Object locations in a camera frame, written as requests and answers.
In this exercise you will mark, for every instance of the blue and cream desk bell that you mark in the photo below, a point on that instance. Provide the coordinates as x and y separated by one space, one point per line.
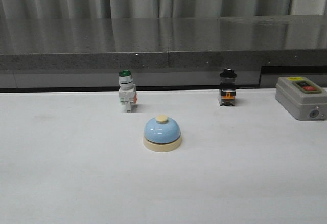
162 134

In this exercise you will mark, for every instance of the grey stone counter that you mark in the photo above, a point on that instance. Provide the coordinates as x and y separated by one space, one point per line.
178 53

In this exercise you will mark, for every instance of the green pushbutton switch module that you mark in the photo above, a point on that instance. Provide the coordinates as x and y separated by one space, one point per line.
127 91

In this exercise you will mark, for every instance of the black rotary selector switch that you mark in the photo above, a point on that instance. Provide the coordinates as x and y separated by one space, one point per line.
227 92

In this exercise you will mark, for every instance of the grey on off switch box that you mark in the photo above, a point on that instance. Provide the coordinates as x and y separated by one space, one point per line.
301 97

